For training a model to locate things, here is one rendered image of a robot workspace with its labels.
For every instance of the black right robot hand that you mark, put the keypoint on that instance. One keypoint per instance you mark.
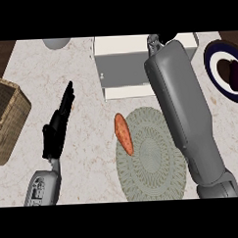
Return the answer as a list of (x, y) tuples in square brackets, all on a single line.
[(166, 37)]

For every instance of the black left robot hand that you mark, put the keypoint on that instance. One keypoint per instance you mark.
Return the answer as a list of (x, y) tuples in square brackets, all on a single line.
[(56, 130)]

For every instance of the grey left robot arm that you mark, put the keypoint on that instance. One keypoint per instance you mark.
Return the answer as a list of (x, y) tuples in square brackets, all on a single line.
[(42, 188)]

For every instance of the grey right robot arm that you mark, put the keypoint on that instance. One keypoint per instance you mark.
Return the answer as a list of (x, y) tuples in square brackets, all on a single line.
[(186, 121)]

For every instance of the white tiered shelf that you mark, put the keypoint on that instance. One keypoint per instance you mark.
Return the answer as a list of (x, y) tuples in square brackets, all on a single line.
[(121, 63)]

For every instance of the round grey-green woven placemat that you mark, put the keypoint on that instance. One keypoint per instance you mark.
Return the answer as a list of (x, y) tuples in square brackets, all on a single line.
[(150, 162)]

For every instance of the brown wicker basket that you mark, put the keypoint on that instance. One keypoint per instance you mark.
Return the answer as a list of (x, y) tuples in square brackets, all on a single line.
[(8, 121)]

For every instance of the dark blue rimmed plate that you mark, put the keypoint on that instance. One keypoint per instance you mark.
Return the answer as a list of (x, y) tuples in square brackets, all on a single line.
[(213, 68)]

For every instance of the orange sweet potato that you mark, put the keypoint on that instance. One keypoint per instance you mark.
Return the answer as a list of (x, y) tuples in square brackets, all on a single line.
[(123, 133)]

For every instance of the dark purple eggplant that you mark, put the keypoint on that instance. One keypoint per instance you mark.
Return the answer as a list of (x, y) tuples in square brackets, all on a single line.
[(235, 75)]

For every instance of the grey round bowl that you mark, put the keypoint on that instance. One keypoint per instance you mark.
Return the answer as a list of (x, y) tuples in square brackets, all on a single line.
[(56, 42)]

